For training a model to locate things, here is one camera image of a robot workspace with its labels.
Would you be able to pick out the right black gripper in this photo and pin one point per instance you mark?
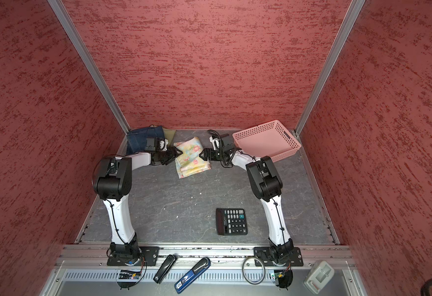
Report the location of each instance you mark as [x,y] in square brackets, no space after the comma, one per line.
[207,155]

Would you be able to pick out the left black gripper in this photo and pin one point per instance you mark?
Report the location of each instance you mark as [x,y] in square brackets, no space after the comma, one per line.
[173,154]

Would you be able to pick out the pastel patterned cloth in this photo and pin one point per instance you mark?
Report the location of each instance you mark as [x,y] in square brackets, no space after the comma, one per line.
[189,162]

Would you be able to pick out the olive green skirt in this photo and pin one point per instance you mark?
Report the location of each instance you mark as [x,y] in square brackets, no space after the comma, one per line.
[169,134]

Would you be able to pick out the blue denim skirt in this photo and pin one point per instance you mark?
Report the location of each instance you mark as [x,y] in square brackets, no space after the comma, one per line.
[137,138]

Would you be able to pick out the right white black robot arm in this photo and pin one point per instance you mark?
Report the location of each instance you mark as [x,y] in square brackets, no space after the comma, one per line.
[266,185]

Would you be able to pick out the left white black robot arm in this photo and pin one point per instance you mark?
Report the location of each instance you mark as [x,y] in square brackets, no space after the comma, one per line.
[112,181]

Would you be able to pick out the pink plastic basket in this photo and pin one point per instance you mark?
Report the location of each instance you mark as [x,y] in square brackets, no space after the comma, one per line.
[271,139]

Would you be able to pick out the black desk calculator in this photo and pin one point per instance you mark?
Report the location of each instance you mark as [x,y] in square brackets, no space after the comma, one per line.
[231,222]

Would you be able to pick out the blue black stapler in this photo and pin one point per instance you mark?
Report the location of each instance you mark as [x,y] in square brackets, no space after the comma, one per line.
[192,275]

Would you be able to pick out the left small circuit board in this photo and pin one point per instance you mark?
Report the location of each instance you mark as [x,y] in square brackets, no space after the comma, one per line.
[129,275]

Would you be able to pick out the small circuit board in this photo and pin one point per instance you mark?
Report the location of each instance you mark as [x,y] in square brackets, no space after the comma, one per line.
[129,275]
[282,279]

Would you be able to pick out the right small circuit board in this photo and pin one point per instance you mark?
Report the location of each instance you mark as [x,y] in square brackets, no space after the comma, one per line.
[282,279]

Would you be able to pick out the grey plastic dispenser box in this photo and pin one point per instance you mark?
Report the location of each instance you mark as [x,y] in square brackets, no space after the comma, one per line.
[319,276]

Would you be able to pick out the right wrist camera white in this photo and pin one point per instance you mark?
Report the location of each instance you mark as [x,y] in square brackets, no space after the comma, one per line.
[215,142]

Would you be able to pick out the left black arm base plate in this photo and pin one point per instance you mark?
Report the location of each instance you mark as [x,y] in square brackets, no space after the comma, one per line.
[147,255]

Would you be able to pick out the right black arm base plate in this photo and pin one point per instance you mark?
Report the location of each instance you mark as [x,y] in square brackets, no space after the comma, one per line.
[263,254]

